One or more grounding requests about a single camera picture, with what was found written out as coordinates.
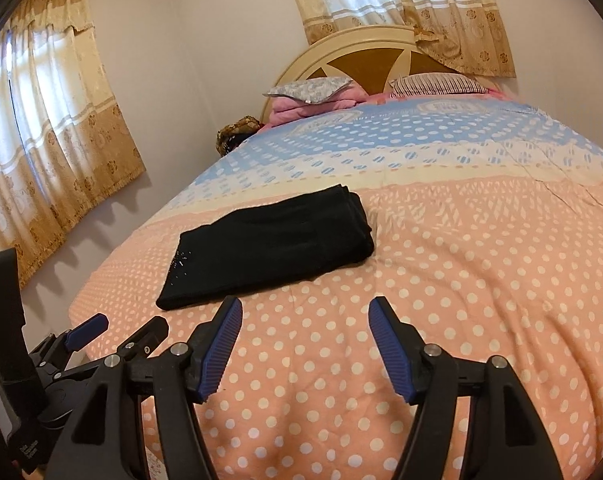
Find grey patterned pillow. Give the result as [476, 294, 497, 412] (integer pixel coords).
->
[262, 76, 355, 106]

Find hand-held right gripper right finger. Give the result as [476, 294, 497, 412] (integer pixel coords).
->
[369, 296, 565, 480]

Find black pants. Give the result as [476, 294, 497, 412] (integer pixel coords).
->
[155, 184, 376, 312]

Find brown patterned bag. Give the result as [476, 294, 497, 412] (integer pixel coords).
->
[216, 116, 262, 156]

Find cream wooden headboard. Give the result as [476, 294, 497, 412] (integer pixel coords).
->
[258, 25, 482, 123]

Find striped pillow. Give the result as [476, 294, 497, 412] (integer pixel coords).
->
[389, 72, 489, 97]

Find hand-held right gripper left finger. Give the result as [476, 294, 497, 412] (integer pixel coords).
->
[46, 296, 244, 480]

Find polka dot bedspread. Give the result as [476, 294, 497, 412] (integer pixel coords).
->
[68, 95, 603, 480]

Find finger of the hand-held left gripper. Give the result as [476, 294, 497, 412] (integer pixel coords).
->
[56, 312, 109, 361]
[114, 316, 170, 361]

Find pink folded blanket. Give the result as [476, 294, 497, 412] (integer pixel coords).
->
[266, 85, 368, 126]

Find beige floral curtain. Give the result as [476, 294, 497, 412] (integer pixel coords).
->
[278, 0, 517, 78]
[0, 0, 147, 291]

